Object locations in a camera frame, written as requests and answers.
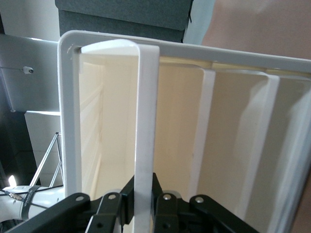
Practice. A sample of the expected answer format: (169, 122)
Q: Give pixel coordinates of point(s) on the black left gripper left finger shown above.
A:
(73, 213)

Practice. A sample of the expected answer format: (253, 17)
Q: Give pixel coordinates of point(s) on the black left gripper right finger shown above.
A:
(194, 216)

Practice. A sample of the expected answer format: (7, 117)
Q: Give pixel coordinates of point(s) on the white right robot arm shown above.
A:
(14, 206)

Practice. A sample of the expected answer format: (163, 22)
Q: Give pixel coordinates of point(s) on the metal stand legs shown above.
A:
(44, 159)

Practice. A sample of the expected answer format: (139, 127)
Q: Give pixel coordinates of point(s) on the grey partition panel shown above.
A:
(121, 14)

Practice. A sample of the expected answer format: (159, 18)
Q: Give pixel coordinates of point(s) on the white security camera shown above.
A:
(28, 70)

